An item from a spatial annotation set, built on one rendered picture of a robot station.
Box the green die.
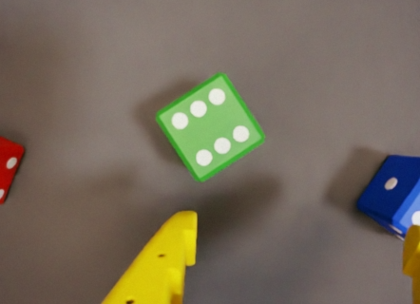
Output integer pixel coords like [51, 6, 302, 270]
[156, 73, 265, 182]

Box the blue die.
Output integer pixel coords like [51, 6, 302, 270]
[356, 155, 420, 241]

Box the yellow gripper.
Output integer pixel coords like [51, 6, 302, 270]
[102, 211, 420, 304]

